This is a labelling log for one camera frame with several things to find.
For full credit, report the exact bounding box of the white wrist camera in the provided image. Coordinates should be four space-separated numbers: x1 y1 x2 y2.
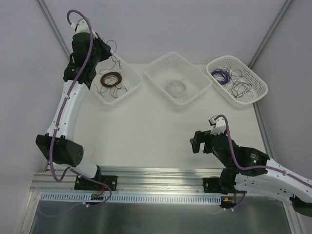
209 116 226 136
70 19 90 34

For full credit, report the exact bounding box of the brown wire coil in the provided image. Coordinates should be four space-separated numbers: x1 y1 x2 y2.
100 72 124 88

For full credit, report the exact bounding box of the left aluminium frame post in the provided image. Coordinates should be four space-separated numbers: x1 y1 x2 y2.
35 0 71 62

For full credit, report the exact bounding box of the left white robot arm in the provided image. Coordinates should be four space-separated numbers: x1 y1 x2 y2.
36 32 112 190

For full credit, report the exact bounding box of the slotted white cable duct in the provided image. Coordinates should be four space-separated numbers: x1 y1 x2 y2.
40 192 222 205

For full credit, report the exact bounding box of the left white perforated basket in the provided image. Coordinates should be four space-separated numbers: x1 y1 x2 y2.
91 55 143 106

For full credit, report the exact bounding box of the middle white perforated basket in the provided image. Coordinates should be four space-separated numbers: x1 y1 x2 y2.
144 52 212 112

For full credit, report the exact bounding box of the white perforated basket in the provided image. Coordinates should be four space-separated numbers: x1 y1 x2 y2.
91 55 143 106
206 56 268 108
144 52 212 112

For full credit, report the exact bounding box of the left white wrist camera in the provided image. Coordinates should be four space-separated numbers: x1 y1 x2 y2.
70 19 90 34

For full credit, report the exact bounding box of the right aluminium frame post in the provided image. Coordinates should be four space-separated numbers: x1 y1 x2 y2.
248 0 294 69

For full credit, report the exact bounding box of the white wire coil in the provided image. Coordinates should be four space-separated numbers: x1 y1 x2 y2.
165 80 187 98

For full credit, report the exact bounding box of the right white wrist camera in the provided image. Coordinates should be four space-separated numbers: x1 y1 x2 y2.
209 116 226 136

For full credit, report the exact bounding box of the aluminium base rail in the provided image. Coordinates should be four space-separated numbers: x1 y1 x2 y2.
30 166 222 195

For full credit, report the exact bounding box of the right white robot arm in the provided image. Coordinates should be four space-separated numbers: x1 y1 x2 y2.
190 131 312 217

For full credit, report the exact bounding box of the right white perforated basket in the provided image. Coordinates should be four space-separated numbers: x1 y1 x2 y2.
206 56 268 108

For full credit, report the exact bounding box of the aluminium frame post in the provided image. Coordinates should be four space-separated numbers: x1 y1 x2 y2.
248 0 294 69
35 0 71 62

